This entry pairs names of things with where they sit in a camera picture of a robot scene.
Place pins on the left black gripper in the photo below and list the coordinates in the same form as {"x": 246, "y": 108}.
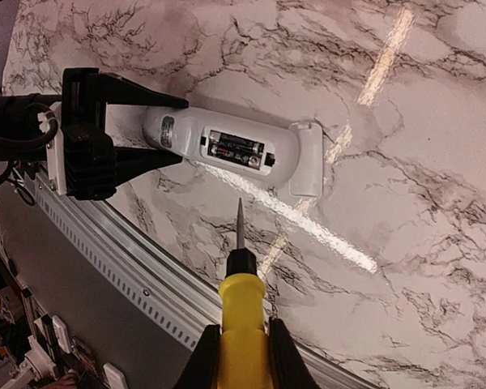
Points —
{"x": 85, "y": 92}

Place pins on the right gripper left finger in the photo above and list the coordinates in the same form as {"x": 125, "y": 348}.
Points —
{"x": 201, "y": 369}

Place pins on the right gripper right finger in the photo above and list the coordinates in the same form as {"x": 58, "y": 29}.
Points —
{"x": 288, "y": 370}

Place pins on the yellow handled screwdriver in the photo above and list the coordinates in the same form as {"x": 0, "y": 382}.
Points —
{"x": 244, "y": 352}

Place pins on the black AAA battery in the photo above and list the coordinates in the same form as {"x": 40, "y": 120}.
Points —
{"x": 234, "y": 156}
{"x": 236, "y": 142}

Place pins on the white remote control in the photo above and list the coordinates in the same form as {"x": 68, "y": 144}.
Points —
{"x": 266, "y": 153}

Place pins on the white battery compartment cover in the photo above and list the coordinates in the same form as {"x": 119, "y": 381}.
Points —
{"x": 307, "y": 180}

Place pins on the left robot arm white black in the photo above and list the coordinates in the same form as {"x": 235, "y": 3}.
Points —
{"x": 27, "y": 125}

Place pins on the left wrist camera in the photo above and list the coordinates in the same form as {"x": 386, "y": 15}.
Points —
{"x": 81, "y": 157}

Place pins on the front aluminium rail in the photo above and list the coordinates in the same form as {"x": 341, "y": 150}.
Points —
{"x": 167, "y": 256}

